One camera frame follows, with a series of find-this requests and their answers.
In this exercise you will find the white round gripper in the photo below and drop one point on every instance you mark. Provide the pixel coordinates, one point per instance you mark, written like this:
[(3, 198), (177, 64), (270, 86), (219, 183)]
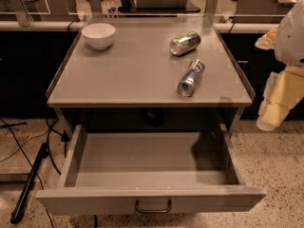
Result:
[(292, 38)]

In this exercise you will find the blue silver redbull can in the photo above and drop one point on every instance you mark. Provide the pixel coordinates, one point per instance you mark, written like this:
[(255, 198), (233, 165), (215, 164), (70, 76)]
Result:
[(191, 78)]

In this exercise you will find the green soda can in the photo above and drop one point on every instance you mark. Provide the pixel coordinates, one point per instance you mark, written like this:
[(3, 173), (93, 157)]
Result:
[(182, 45)]

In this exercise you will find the open grey top drawer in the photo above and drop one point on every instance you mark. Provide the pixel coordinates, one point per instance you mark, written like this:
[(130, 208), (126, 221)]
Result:
[(105, 173)]

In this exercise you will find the grey cabinet with glass top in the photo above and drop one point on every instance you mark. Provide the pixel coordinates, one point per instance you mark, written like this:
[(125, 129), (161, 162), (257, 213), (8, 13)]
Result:
[(139, 69)]

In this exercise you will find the clear plastic water bottle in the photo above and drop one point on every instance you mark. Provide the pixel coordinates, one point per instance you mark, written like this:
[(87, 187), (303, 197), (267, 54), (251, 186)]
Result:
[(111, 8)]

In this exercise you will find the white ceramic bowl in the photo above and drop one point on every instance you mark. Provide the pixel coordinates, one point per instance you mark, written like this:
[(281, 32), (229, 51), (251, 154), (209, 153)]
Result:
[(99, 36)]

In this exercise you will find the black bar on floor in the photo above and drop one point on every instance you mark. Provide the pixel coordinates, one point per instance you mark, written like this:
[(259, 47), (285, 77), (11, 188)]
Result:
[(18, 212)]

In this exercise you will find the black metal drawer handle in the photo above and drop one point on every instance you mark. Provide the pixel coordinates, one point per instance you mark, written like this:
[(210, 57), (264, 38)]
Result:
[(152, 206)]

